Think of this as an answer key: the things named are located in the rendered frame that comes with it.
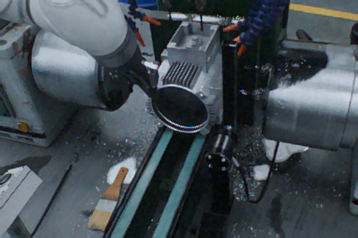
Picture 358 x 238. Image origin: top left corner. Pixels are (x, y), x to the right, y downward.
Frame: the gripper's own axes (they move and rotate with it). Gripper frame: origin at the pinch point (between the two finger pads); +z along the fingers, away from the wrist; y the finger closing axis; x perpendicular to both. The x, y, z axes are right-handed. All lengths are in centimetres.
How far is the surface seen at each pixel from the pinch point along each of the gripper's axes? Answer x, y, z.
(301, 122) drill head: 1.4, -35.2, 4.1
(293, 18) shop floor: -140, -12, 208
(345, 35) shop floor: -125, -49, 199
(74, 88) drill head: 1.9, 21.8, 4.7
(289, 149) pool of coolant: 0.9, -32.8, 34.3
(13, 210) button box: 33.5, 14.6, -13.3
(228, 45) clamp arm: -6.8, -19.5, -12.9
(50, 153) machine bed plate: 17.6, 35.5, 24.8
